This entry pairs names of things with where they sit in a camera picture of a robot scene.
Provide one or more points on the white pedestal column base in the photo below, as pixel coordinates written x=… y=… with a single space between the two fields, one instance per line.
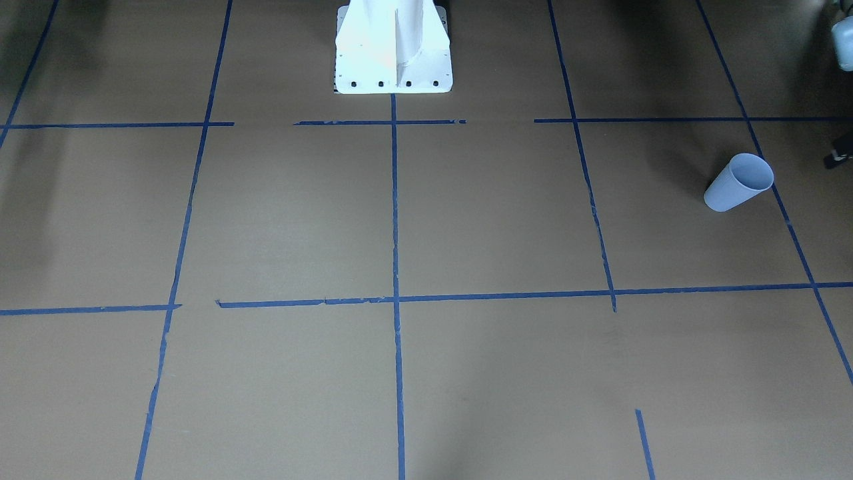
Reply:
x=392 y=47

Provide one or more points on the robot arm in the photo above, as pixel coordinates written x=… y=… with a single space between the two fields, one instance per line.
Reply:
x=842 y=36

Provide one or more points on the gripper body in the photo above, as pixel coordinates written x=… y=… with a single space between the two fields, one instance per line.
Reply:
x=831 y=160

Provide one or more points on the blue plastic cup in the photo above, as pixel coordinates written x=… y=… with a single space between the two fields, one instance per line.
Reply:
x=743 y=177

